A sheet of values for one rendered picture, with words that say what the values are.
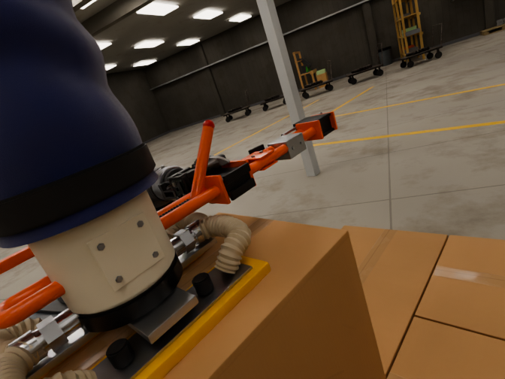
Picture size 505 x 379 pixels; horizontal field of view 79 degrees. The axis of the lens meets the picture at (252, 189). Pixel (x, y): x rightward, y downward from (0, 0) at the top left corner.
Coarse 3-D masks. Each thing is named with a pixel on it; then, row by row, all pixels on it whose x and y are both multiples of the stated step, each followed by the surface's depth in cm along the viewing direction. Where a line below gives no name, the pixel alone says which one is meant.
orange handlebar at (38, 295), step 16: (256, 160) 66; (272, 160) 69; (208, 192) 57; (176, 208) 53; (192, 208) 54; (16, 256) 59; (32, 256) 61; (0, 272) 58; (32, 288) 42; (48, 288) 40; (0, 304) 40; (16, 304) 38; (32, 304) 38; (48, 304) 40; (0, 320) 37; (16, 320) 37
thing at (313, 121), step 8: (328, 112) 84; (304, 120) 84; (312, 120) 81; (320, 120) 80; (328, 120) 84; (296, 128) 84; (304, 128) 82; (320, 128) 79; (328, 128) 84; (336, 128) 84; (312, 136) 82; (320, 136) 80
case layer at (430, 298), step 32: (384, 256) 107; (416, 256) 102; (448, 256) 97; (480, 256) 93; (384, 288) 94; (416, 288) 90; (448, 288) 86; (480, 288) 83; (384, 320) 83; (416, 320) 80; (448, 320) 77; (480, 320) 74; (384, 352) 75; (416, 352) 73; (448, 352) 70; (480, 352) 68
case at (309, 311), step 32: (256, 224) 70; (288, 224) 65; (256, 256) 57; (288, 256) 54; (320, 256) 51; (352, 256) 57; (256, 288) 48; (288, 288) 46; (320, 288) 50; (352, 288) 57; (224, 320) 44; (256, 320) 42; (288, 320) 45; (320, 320) 50; (352, 320) 57; (96, 352) 47; (192, 352) 40; (224, 352) 39; (256, 352) 41; (288, 352) 45; (320, 352) 51; (352, 352) 58
